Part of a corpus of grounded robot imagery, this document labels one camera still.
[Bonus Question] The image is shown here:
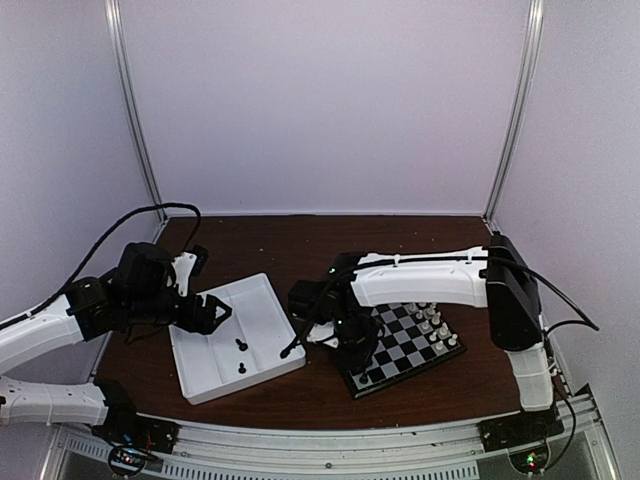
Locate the front aluminium rail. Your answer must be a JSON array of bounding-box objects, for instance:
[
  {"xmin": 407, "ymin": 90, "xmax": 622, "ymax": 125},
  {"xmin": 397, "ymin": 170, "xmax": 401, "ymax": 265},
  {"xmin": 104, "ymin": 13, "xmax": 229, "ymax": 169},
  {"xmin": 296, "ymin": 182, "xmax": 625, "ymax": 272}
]
[{"xmin": 36, "ymin": 394, "xmax": 622, "ymax": 479}]

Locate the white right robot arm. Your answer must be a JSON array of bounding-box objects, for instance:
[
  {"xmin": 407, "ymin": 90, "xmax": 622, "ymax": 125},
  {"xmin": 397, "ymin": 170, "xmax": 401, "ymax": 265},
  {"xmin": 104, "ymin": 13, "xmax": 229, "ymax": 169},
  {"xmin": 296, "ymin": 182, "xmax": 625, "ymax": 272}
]
[{"xmin": 280, "ymin": 234, "xmax": 555, "ymax": 442}]

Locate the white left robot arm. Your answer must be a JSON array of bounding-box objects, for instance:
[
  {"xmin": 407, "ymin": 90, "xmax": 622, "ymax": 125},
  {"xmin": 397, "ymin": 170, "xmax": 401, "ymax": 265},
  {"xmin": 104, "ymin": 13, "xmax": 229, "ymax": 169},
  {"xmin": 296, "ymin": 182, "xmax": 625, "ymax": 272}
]
[{"xmin": 1, "ymin": 242, "xmax": 232, "ymax": 444}]

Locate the left circuit board with LEDs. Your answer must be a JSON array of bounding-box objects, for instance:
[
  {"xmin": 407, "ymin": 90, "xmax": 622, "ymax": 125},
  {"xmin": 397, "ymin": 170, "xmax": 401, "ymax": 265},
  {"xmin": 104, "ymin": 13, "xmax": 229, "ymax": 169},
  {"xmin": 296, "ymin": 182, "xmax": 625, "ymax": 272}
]
[{"xmin": 107, "ymin": 446, "xmax": 149, "ymax": 476}]

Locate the aluminium frame post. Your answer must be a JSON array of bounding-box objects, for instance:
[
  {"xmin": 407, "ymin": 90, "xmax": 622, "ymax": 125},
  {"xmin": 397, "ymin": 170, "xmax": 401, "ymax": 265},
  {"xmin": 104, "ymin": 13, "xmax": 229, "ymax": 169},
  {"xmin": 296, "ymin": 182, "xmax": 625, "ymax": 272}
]
[
  {"xmin": 104, "ymin": 0, "xmax": 162, "ymax": 205},
  {"xmin": 483, "ymin": 0, "xmax": 546, "ymax": 231}
]

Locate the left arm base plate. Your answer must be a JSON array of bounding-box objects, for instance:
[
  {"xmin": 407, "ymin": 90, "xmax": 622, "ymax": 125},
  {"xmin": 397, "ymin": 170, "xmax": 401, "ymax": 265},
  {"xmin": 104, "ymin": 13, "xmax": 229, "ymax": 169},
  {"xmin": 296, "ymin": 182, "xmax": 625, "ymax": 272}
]
[{"xmin": 91, "ymin": 416, "xmax": 180, "ymax": 454}]

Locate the right aluminium frame post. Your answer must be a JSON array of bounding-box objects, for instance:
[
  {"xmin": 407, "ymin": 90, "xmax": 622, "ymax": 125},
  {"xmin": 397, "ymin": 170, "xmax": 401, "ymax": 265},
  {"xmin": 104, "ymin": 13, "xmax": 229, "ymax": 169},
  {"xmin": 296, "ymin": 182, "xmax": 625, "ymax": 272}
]
[{"xmin": 483, "ymin": 0, "xmax": 546, "ymax": 231}]

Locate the right circuit board with LEDs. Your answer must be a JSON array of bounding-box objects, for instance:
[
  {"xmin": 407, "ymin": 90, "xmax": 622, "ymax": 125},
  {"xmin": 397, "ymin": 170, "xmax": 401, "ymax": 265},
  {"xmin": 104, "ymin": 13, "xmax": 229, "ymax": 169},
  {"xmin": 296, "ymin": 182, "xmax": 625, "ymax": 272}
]
[{"xmin": 509, "ymin": 446, "xmax": 550, "ymax": 475}]

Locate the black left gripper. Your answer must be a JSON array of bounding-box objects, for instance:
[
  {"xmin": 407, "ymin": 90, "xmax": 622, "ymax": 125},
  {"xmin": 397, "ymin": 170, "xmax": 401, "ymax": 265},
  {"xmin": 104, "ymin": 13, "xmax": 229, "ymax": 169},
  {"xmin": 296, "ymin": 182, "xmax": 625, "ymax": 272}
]
[{"xmin": 125, "ymin": 285, "xmax": 231, "ymax": 335}]

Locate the left aluminium frame post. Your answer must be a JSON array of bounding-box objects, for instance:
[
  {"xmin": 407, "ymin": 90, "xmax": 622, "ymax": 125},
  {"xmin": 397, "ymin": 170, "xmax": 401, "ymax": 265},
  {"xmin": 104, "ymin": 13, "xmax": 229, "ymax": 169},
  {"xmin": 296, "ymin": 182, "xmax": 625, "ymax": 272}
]
[{"xmin": 104, "ymin": 0, "xmax": 162, "ymax": 205}]

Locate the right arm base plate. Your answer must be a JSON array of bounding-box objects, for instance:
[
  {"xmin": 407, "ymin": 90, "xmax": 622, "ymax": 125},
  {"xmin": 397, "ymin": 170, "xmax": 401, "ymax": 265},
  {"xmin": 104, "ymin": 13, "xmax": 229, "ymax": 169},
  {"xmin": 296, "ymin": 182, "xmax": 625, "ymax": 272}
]
[{"xmin": 478, "ymin": 411, "xmax": 564, "ymax": 452}]

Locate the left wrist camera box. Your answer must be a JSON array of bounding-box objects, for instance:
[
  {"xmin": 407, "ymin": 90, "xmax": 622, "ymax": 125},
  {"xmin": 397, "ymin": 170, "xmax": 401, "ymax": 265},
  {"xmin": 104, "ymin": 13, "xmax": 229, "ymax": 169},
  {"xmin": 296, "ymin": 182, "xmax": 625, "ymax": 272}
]
[{"xmin": 168, "ymin": 245, "xmax": 209, "ymax": 297}]

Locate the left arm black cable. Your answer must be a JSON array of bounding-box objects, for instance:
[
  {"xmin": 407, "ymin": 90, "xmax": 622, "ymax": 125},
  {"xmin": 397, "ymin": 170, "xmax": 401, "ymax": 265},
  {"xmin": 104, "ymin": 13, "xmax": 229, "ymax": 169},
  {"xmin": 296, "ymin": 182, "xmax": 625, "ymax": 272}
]
[{"xmin": 0, "ymin": 202, "xmax": 203, "ymax": 326}]

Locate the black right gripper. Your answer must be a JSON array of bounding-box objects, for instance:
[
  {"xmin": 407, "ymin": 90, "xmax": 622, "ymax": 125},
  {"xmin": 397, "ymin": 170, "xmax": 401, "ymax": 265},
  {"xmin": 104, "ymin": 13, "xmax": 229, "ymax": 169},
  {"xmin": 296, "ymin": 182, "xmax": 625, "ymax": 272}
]
[{"xmin": 330, "ymin": 308, "xmax": 382, "ymax": 372}]

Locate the circuit board with leds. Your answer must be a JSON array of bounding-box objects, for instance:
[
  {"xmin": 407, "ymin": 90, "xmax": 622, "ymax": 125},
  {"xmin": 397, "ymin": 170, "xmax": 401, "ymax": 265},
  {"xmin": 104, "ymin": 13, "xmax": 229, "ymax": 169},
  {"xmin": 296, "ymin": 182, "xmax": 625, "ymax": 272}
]
[
  {"xmin": 509, "ymin": 446, "xmax": 550, "ymax": 475},
  {"xmin": 107, "ymin": 446, "xmax": 149, "ymax": 476}
]

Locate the black and grey chessboard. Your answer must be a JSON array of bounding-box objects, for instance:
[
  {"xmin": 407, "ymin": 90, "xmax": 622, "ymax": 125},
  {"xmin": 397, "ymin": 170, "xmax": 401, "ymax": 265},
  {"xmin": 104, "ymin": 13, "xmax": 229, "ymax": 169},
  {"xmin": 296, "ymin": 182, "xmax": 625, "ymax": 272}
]
[{"xmin": 336, "ymin": 303, "xmax": 466, "ymax": 399}]

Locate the white compartment tray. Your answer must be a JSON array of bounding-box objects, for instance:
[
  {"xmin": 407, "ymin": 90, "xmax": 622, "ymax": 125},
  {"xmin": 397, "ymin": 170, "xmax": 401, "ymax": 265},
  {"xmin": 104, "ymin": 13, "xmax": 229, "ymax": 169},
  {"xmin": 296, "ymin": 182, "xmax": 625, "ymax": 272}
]
[{"xmin": 169, "ymin": 273, "xmax": 307, "ymax": 405}]

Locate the black pieces pile in tray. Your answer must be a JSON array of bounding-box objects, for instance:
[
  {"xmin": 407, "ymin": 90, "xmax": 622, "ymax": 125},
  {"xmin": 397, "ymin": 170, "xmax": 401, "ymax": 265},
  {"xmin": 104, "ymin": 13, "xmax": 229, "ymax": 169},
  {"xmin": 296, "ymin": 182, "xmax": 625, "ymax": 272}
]
[{"xmin": 235, "ymin": 338, "xmax": 248, "ymax": 375}]

